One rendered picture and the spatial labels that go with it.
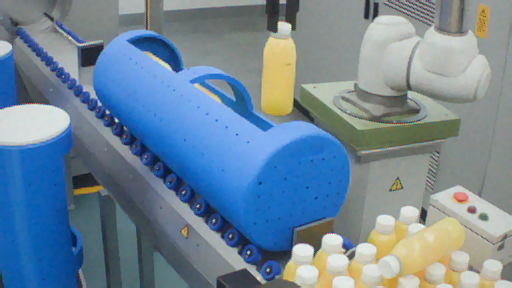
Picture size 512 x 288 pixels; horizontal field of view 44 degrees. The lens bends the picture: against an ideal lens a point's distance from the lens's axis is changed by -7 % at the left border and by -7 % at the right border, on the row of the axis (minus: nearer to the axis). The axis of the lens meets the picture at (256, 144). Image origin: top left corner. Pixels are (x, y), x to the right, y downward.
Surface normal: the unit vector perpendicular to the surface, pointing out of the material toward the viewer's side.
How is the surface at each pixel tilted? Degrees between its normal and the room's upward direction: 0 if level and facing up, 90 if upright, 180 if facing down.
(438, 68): 94
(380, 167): 90
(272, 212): 90
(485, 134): 90
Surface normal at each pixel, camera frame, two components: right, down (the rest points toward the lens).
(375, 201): 0.37, 0.41
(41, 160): 0.60, 0.36
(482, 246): -0.84, 0.20
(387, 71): -0.52, 0.39
